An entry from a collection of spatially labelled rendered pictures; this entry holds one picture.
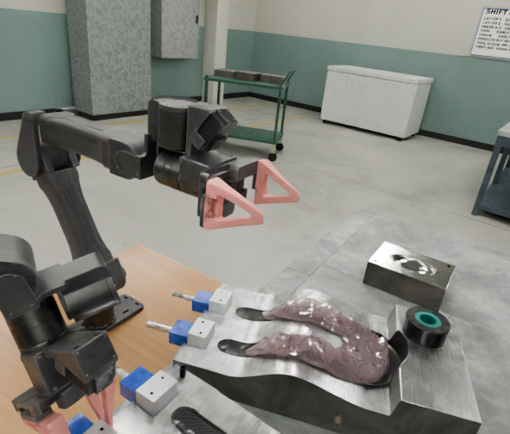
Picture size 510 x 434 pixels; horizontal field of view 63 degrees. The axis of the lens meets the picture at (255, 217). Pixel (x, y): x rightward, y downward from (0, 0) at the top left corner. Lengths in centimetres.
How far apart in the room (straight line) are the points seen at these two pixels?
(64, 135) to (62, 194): 12
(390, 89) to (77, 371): 660
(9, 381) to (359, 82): 663
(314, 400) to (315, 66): 788
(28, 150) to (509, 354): 108
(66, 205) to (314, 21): 784
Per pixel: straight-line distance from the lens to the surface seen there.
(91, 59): 610
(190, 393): 69
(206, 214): 52
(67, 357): 50
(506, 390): 103
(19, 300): 52
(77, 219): 85
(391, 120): 690
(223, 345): 83
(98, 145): 71
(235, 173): 57
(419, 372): 79
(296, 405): 77
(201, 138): 56
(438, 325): 85
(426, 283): 113
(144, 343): 91
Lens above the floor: 141
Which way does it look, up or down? 25 degrees down
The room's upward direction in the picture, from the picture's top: 6 degrees clockwise
